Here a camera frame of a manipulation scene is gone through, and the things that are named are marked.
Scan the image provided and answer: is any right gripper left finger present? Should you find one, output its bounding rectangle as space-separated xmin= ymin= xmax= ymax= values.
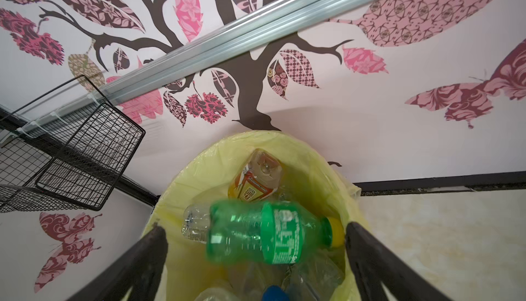
xmin=69 ymin=224 xmax=168 ymax=300

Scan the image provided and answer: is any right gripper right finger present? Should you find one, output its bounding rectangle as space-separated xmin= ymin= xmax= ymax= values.
xmin=345 ymin=222 xmax=449 ymax=300

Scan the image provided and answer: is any clear bottle purple cap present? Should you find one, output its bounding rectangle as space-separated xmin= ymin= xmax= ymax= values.
xmin=182 ymin=203 xmax=211 ymax=244

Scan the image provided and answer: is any blue label bottle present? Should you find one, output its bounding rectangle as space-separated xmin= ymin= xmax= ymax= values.
xmin=261 ymin=285 xmax=290 ymax=301

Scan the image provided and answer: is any yellow plastic bin liner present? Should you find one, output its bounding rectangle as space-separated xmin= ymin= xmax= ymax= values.
xmin=143 ymin=131 xmax=370 ymax=300

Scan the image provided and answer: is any aluminium rail back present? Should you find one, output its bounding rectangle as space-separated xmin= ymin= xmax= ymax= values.
xmin=0 ymin=0 xmax=436 ymax=137

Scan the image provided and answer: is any black wire mesh basket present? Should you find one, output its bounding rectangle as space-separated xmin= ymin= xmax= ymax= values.
xmin=1 ymin=74 xmax=146 ymax=213

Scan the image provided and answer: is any red yellow label bottle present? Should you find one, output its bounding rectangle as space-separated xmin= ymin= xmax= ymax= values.
xmin=227 ymin=148 xmax=283 ymax=202

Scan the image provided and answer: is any green bottle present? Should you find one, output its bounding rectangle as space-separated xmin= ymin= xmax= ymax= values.
xmin=206 ymin=200 xmax=345 ymax=265

